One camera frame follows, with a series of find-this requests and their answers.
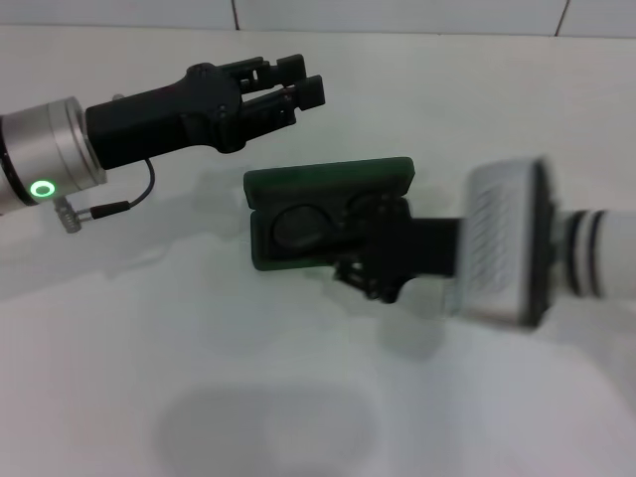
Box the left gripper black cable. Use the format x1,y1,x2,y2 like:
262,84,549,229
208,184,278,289
53,157,156,234

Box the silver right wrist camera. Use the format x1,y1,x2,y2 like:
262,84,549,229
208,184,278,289
454,156,560,329

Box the green glasses case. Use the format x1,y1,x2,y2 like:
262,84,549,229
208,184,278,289
242,156,416,272

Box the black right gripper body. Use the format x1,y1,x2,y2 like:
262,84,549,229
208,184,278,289
357,216,463,303

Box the black glasses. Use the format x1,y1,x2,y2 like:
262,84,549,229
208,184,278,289
267,191,398,249

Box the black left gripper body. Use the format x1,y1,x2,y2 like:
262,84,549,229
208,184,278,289
84,62,249,170

